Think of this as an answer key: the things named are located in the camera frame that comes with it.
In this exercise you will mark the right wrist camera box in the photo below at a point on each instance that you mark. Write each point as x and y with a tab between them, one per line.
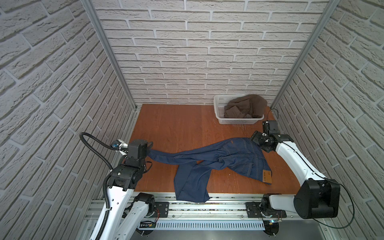
270	127

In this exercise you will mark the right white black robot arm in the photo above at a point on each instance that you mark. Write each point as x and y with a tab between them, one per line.
317	198

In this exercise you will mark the blue denim jeans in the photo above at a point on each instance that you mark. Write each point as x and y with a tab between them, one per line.
240	155

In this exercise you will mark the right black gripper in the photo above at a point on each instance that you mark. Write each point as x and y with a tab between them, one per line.
255	137

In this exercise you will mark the brown trousers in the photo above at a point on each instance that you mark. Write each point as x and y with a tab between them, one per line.
239	108

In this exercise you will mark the aluminium mounting rail frame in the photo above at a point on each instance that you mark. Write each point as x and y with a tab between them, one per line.
223	212

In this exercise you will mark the left aluminium corner post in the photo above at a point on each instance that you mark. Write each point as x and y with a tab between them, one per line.
96	22

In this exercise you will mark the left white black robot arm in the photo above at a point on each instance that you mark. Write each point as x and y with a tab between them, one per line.
118	187

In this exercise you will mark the aluminium corner post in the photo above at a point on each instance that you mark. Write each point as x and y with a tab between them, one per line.
96	22
323	20

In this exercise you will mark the right aluminium corner post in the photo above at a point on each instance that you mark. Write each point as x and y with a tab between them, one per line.
323	20

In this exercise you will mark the white plastic laundry basket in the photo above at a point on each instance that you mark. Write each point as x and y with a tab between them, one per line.
220	101

